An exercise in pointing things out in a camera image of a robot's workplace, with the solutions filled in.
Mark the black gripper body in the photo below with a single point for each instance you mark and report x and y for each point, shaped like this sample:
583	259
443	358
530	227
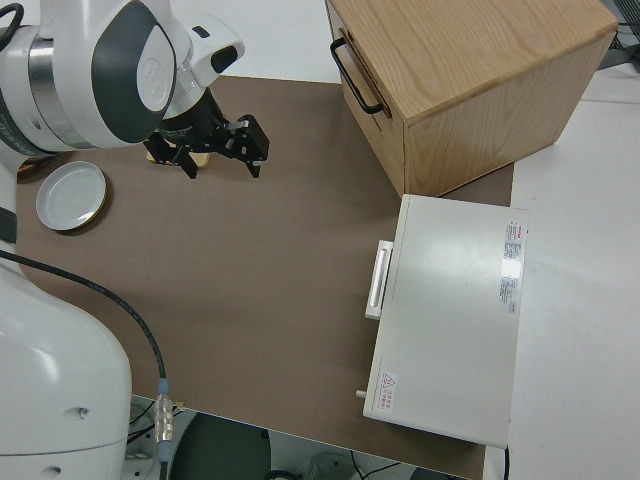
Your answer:
195	125

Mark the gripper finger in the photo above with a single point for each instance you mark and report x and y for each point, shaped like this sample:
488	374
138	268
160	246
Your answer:
161	150
255	142

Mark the gray round plate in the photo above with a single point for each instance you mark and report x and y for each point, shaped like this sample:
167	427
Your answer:
70	197

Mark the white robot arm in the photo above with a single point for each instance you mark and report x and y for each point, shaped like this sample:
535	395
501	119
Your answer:
50	75

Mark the wooden mug rack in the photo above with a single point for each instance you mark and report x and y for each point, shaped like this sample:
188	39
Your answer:
204	160

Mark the brown table mat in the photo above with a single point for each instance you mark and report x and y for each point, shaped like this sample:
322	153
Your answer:
250	275

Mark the white toaster oven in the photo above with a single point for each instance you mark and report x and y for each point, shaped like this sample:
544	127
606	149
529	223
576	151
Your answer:
450	310

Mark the black round disc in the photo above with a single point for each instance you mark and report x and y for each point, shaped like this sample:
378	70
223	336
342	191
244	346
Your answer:
225	450

